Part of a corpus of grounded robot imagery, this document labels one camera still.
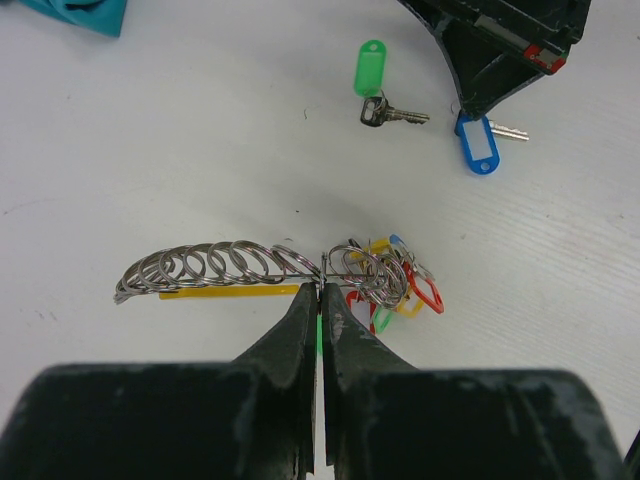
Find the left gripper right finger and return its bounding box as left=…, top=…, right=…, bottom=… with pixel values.
left=321, top=283, right=630, bottom=479

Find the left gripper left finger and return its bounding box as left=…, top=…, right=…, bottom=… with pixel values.
left=1, top=283, right=317, bottom=479

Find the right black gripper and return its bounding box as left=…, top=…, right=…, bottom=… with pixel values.
left=403, top=1, right=591, bottom=119

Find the blue key tag key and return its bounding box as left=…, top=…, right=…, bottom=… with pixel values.
left=454, top=112, right=529, bottom=176

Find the green tag key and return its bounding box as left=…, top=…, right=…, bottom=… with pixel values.
left=354, top=39, right=430, bottom=128

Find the large metal keyring yellow handle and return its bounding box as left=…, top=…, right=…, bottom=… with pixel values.
left=113, top=235, right=435, bottom=331

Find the red key tag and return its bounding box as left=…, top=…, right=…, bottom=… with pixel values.
left=407, top=271, right=445, bottom=315

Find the teal cloth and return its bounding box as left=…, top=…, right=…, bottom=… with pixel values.
left=22, top=0, right=127, bottom=38

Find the green key tag on ring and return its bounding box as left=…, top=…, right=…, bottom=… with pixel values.
left=370, top=306, right=394, bottom=335

